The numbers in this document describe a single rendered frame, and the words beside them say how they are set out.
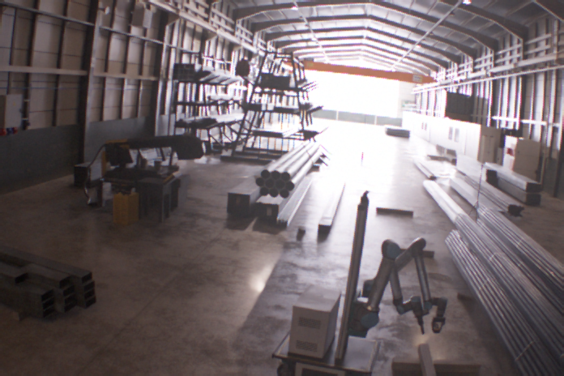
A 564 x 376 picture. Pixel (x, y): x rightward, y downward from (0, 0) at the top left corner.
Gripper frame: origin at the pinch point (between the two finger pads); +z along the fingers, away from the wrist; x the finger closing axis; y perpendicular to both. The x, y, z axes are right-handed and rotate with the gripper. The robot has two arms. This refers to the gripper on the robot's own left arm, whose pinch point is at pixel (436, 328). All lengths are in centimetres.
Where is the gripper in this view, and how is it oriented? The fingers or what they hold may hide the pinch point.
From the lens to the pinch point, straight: 485.5
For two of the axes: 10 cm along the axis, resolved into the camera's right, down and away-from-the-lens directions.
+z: -0.9, 9.8, 1.8
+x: 9.9, 1.1, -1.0
